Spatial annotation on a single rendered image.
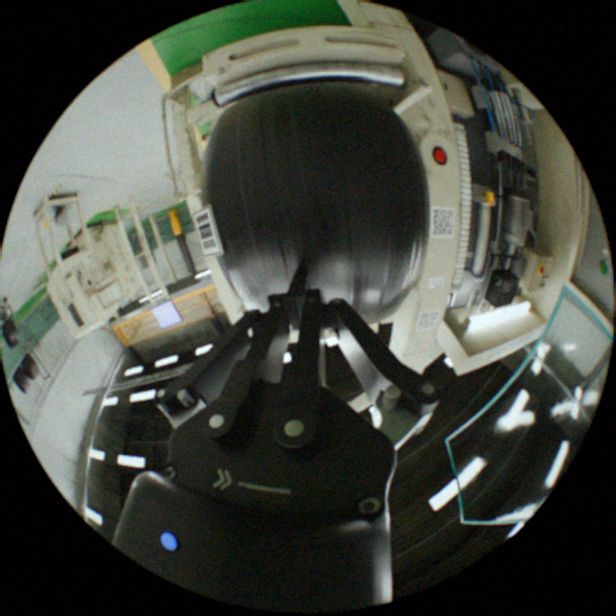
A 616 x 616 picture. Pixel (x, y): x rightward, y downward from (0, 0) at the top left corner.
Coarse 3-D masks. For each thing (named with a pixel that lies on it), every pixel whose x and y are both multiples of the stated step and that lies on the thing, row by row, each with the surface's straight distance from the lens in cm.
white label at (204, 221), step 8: (208, 208) 23; (200, 216) 24; (208, 216) 23; (200, 224) 24; (208, 224) 23; (200, 232) 25; (208, 232) 23; (216, 232) 22; (200, 240) 25; (208, 240) 24; (216, 240) 23; (208, 248) 24; (216, 248) 23; (208, 256) 25
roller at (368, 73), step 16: (320, 64) 41; (336, 64) 41; (352, 64) 42; (368, 64) 43; (240, 80) 41; (256, 80) 40; (272, 80) 39; (288, 80) 39; (304, 80) 40; (320, 80) 40; (336, 80) 41; (352, 80) 42; (368, 80) 42; (384, 80) 43; (400, 80) 44; (224, 96) 41; (240, 96) 41
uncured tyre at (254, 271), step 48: (288, 96) 28; (336, 96) 27; (240, 144) 23; (288, 144) 21; (336, 144) 20; (384, 144) 22; (240, 192) 20; (288, 192) 19; (336, 192) 19; (384, 192) 20; (240, 240) 20; (288, 240) 19; (336, 240) 19; (384, 240) 20; (240, 288) 25; (336, 288) 22; (384, 288) 24
